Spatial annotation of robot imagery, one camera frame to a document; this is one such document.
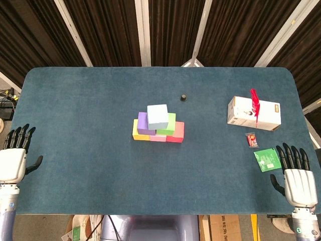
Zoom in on yellow strip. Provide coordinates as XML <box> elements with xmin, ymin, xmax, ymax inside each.
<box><xmin>250</xmin><ymin>213</ymin><xmax>260</xmax><ymax>241</ymax></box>

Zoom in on teal felt table cover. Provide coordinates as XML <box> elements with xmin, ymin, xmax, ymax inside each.
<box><xmin>9</xmin><ymin>66</ymin><xmax>314</xmax><ymax>216</ymax></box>

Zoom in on red foam cube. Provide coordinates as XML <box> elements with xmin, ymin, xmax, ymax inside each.
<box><xmin>165</xmin><ymin>122</ymin><xmax>185</xmax><ymax>144</ymax></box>

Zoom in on printed paper bag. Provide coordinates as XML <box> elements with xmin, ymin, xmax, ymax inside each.
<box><xmin>61</xmin><ymin>214</ymin><xmax>103</xmax><ymax>241</ymax></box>

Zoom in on pink foam cube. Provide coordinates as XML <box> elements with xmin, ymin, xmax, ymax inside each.
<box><xmin>149</xmin><ymin>134</ymin><xmax>168</xmax><ymax>143</ymax></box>

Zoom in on light blue foam cube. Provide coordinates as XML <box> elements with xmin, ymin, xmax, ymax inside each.
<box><xmin>146</xmin><ymin>104</ymin><xmax>170</xmax><ymax>131</ymax></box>

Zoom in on white frame post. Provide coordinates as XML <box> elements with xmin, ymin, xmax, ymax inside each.
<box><xmin>254</xmin><ymin>0</ymin><xmax>310</xmax><ymax>68</ymax></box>
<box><xmin>54</xmin><ymin>0</ymin><xmax>93</xmax><ymax>67</ymax></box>
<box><xmin>180</xmin><ymin>0</ymin><xmax>214</xmax><ymax>68</ymax></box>
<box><xmin>134</xmin><ymin>0</ymin><xmax>151</xmax><ymax>67</ymax></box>

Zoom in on brown cardboard box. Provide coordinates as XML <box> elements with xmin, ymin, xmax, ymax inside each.
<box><xmin>209</xmin><ymin>214</ymin><xmax>242</xmax><ymax>241</ymax></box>

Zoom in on blue-grey robot torso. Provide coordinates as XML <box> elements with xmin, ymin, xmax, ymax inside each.
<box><xmin>100</xmin><ymin>214</ymin><xmax>200</xmax><ymax>241</ymax></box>

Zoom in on black device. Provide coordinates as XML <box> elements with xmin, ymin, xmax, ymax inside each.
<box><xmin>0</xmin><ymin>107</ymin><xmax>15</xmax><ymax>120</ymax></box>

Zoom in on small red packet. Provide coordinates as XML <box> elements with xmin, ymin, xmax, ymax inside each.
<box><xmin>245</xmin><ymin>132</ymin><xmax>260</xmax><ymax>149</ymax></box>

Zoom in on green foam cube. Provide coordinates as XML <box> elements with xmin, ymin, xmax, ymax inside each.
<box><xmin>155</xmin><ymin>112</ymin><xmax>177</xmax><ymax>137</ymax></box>

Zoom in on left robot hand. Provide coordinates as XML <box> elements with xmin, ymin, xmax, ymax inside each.
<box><xmin>0</xmin><ymin>123</ymin><xmax>44</xmax><ymax>184</ymax></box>

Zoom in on white frame beam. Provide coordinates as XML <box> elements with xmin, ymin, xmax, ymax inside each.
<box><xmin>0</xmin><ymin>71</ymin><xmax>23</xmax><ymax>94</ymax></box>
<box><xmin>302</xmin><ymin>99</ymin><xmax>321</xmax><ymax>115</ymax></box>

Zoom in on purple foam cube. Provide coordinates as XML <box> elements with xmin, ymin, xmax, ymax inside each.
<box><xmin>136</xmin><ymin>111</ymin><xmax>156</xmax><ymax>136</ymax></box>

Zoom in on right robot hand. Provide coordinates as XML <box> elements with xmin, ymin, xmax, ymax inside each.
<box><xmin>269</xmin><ymin>142</ymin><xmax>318</xmax><ymax>208</ymax></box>

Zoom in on green packet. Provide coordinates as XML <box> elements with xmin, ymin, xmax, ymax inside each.
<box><xmin>253</xmin><ymin>148</ymin><xmax>283</xmax><ymax>173</ymax></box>

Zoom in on white printed cardboard box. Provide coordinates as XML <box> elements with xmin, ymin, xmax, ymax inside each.
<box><xmin>227</xmin><ymin>95</ymin><xmax>282</xmax><ymax>132</ymax></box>

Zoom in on wooden plank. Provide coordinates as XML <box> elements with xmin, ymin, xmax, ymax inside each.
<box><xmin>199</xmin><ymin>215</ymin><xmax>211</xmax><ymax>241</ymax></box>

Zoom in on beige round object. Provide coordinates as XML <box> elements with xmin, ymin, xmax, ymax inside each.
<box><xmin>272</xmin><ymin>217</ymin><xmax>295</xmax><ymax>234</ymax></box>

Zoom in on yellow and black cable bundle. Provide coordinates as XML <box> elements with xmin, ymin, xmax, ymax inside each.
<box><xmin>0</xmin><ymin>87</ymin><xmax>20</xmax><ymax>104</ymax></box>

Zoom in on dark brown curtain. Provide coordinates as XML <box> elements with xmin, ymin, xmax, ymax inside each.
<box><xmin>0</xmin><ymin>0</ymin><xmax>321</xmax><ymax>131</ymax></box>

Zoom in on black torso cable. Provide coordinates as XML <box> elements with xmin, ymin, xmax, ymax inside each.
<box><xmin>107</xmin><ymin>214</ymin><xmax>121</xmax><ymax>241</ymax></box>

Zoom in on yellow foam cube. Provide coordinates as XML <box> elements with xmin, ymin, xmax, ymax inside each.
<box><xmin>132</xmin><ymin>118</ymin><xmax>151</xmax><ymax>141</ymax></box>

